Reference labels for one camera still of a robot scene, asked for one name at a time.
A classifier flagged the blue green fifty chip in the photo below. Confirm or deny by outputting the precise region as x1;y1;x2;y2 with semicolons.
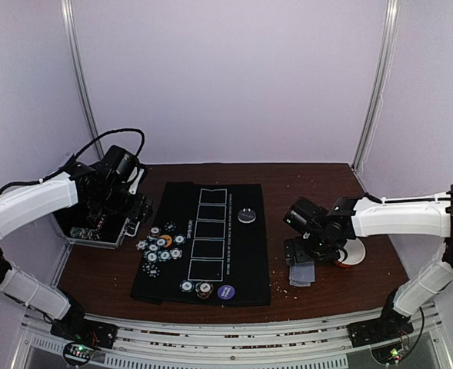
174;234;186;245

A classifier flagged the aluminium poker chip case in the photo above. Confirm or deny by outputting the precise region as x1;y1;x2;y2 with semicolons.
55;153;141;251

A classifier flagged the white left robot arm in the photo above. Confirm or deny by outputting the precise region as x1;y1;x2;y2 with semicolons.
0;146;150;341

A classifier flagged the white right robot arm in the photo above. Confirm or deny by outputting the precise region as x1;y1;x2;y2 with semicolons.
283;185;453;347

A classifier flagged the purple small blind button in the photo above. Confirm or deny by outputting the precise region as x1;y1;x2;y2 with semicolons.
217;284;236;301

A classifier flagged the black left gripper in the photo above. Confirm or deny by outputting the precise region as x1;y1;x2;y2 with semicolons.
93;182;152;223

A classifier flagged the orange big blind button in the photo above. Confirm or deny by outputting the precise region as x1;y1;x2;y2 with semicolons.
159;234;173;248

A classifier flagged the aluminium frame post right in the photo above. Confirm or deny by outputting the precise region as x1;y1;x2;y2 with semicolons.
352;0;401;174

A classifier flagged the black poker play mat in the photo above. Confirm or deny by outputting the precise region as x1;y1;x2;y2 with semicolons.
130;182;270;307

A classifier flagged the mixed colour chip stack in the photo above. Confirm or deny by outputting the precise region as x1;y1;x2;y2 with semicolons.
195;281;214;300

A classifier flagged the dark dealer button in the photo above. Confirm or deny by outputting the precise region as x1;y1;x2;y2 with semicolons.
238;208;257;224

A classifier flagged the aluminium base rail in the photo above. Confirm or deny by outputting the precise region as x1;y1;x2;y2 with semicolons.
8;303;453;368

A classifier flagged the orange white bowl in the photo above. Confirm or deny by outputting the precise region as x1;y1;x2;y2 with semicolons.
335;238;366;268

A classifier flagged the red black hundred chip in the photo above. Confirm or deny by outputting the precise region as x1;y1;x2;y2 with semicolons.
149;227;161;238

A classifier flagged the aluminium frame post left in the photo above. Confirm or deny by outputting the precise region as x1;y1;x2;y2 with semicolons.
60;0;99;139

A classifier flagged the aluminium frame post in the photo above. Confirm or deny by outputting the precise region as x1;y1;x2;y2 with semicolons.
60;0;99;139
352;0;401;174

